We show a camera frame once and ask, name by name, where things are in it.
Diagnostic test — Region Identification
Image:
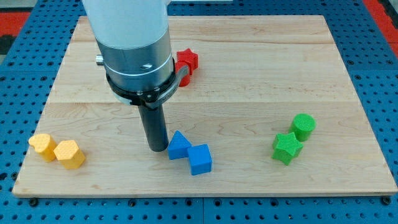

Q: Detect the wooden board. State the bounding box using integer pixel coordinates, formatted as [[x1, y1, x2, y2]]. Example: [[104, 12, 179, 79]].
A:
[[12, 16, 397, 198]]

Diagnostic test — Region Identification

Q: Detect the red star block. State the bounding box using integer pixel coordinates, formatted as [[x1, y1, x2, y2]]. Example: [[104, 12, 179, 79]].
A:
[[177, 48, 198, 75]]

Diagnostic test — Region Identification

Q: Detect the yellow hexagon block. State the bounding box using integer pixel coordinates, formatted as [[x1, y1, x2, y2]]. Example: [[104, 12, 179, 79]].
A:
[[54, 140, 86, 169]]

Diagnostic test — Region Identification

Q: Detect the green cylinder block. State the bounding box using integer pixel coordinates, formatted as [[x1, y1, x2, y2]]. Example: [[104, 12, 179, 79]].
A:
[[289, 113, 317, 142]]

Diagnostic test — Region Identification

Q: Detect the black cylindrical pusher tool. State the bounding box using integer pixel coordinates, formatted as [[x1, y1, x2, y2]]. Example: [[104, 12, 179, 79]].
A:
[[138, 106, 169, 152]]

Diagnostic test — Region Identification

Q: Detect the green star block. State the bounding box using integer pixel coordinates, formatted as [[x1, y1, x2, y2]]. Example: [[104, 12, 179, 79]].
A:
[[272, 132, 303, 166]]

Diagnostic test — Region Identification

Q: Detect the blue cube block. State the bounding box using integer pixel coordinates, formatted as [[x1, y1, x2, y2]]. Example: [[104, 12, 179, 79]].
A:
[[187, 144, 212, 175]]

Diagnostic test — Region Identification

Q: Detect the red cylinder block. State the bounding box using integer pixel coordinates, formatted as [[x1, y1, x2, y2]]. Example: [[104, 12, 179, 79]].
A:
[[175, 61, 190, 87]]

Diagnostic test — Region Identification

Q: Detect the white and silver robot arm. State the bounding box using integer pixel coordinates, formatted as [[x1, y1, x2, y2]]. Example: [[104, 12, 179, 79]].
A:
[[82, 0, 189, 109]]

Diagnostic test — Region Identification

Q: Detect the yellow heart block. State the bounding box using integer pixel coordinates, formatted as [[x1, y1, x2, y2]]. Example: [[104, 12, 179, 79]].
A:
[[28, 134, 57, 162]]

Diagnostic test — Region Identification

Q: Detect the blue triangle block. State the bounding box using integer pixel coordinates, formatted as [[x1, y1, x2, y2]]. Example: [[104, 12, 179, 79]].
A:
[[167, 131, 192, 160]]

